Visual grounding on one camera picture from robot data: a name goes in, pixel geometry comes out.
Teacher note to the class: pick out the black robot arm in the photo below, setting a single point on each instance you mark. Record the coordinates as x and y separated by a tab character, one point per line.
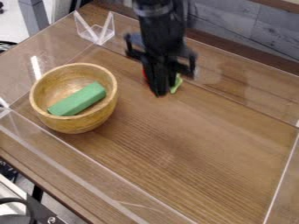
151	8

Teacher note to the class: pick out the black equipment bottom left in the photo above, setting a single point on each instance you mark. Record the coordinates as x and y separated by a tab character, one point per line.
26	211

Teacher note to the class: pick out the brown wooden bowl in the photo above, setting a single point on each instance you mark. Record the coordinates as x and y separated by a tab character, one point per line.
62	82

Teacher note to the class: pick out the clear acrylic front wall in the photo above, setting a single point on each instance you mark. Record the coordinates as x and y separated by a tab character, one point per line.
109	173

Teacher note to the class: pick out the green rectangular block stick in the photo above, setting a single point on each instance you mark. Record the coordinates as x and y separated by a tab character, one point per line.
79	101

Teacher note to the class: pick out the clear acrylic corner bracket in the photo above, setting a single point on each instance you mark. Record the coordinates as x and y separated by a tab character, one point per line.
95	33

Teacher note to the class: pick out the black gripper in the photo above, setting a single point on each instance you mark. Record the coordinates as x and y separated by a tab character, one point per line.
161	42

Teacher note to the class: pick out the red plush strawberry toy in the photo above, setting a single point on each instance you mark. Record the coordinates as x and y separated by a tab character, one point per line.
178	82

